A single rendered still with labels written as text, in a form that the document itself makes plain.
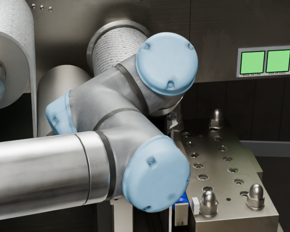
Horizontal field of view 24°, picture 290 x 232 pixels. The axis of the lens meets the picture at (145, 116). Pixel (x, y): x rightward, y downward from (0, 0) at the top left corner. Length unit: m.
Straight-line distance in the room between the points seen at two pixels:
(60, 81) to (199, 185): 0.34
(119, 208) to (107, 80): 0.44
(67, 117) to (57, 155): 0.14
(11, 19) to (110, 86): 0.41
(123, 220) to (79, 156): 0.57
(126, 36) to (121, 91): 0.52
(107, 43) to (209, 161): 0.34
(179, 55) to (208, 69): 0.72
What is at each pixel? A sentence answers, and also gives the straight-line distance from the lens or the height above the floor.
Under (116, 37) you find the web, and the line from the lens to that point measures 1.31.
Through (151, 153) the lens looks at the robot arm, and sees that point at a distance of 0.67.
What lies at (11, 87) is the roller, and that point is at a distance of 1.13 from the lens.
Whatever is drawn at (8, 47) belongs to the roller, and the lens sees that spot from 1.11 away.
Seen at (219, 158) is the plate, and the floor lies 1.03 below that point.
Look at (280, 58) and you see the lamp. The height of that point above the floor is 1.19.
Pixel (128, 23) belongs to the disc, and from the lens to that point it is 1.36.
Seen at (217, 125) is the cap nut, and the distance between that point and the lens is 1.56.
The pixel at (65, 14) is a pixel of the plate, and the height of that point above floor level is 1.32.
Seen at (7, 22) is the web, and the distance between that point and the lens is 1.14.
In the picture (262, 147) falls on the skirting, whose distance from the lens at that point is 3.45.
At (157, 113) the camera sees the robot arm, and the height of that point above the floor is 1.36.
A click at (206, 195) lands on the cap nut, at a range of 1.26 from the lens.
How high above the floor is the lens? 1.78
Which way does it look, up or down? 28 degrees down
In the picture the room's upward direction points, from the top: straight up
